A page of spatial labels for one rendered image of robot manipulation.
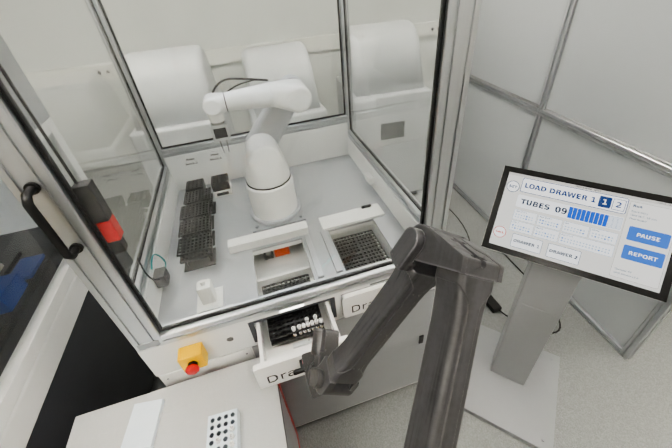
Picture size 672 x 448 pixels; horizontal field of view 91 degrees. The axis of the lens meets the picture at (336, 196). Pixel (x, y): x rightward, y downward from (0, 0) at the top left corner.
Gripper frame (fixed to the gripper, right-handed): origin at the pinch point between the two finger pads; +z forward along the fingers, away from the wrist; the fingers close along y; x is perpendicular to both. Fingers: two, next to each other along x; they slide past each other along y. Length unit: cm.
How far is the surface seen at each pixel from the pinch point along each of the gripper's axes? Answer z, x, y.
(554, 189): -7, -92, 28
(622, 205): -15, -104, 16
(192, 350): 13.1, 34.9, 15.6
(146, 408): 22, 53, 4
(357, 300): 14.6, -19.3, 14.6
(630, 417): 68, -136, -71
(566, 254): -2, -88, 7
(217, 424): 13.1, 31.0, -5.9
